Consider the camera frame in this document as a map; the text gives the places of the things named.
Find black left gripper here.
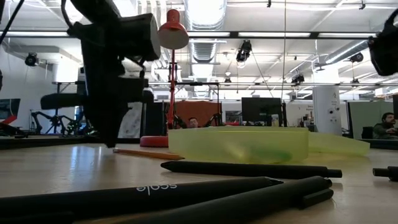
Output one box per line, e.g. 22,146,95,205
67,18,150,149

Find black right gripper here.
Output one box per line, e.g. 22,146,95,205
367,7,398,77

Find orange pencil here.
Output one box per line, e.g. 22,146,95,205
112,147,185,161

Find black pen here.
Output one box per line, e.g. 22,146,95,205
0,176,284,220
114,175,335,224
160,160,343,180
372,166,398,182

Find translucent yellow-green supply box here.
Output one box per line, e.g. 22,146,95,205
167,126,371,165

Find white patterned panel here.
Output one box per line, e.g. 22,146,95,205
118,102,144,139

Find black background robot arms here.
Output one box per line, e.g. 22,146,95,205
29,110,93,137

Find red desk lamp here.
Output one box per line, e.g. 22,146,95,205
139,8,190,148

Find green partition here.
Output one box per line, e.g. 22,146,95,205
347,101,395,140

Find person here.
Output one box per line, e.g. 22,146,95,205
186,116,200,129
372,112,398,140

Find white round column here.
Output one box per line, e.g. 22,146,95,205
312,85,343,136

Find orange partition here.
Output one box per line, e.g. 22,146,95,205
174,100,223,128

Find black monitor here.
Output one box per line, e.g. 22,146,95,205
241,96,287,128

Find black overhead beam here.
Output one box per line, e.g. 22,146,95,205
0,30,398,40

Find black hanging camera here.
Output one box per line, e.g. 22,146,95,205
24,52,40,68
235,39,253,63
349,52,365,64
291,73,306,86

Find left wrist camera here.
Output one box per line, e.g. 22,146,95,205
119,12,162,62

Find dark wall screen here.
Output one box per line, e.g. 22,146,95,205
0,98,21,125

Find silver ceiling duct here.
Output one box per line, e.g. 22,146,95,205
183,0,228,98

